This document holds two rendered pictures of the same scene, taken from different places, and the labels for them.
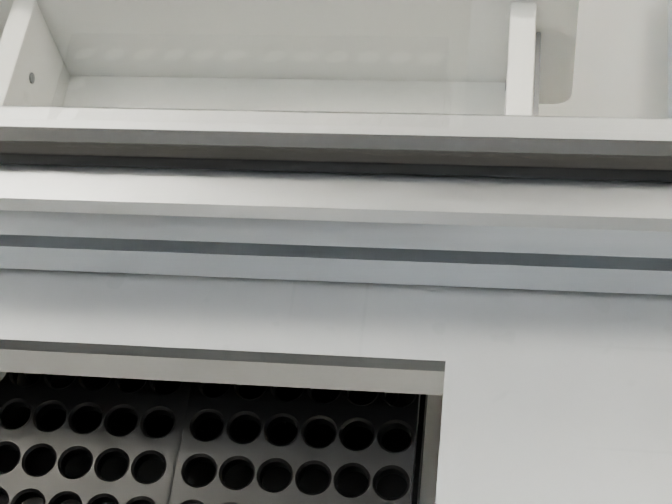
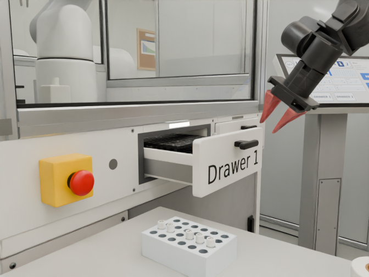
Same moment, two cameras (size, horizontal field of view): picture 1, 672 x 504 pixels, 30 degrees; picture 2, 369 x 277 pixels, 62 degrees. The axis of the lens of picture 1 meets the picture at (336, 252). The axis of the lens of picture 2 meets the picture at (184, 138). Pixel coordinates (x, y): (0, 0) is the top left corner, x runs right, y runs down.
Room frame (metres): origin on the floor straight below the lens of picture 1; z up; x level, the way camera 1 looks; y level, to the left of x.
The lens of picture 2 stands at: (0.57, -0.67, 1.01)
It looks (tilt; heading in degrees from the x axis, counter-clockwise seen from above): 8 degrees down; 111
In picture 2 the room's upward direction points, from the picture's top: straight up
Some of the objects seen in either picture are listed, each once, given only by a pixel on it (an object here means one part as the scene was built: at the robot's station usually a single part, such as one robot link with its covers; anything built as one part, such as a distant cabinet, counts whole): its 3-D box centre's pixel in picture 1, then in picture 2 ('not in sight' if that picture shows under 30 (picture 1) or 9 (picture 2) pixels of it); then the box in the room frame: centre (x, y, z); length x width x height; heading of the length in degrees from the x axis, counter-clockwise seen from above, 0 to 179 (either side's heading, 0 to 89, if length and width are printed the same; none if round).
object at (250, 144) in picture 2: not in sight; (244, 144); (0.46, 0.00, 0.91); 0.07 x 0.04 x 0.01; 74
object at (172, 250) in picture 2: not in sight; (188, 245); (0.42, -0.24, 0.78); 0.12 x 0.08 x 0.04; 162
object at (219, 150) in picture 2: not in sight; (233, 156); (0.43, 0.01, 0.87); 0.29 x 0.02 x 0.11; 74
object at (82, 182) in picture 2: not in sight; (80, 182); (0.25, -0.29, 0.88); 0.04 x 0.03 x 0.04; 74
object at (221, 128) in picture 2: not in sight; (239, 137); (0.38, 0.35, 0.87); 0.29 x 0.02 x 0.11; 74
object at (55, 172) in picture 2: not in sight; (68, 178); (0.22, -0.28, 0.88); 0.07 x 0.05 x 0.07; 74
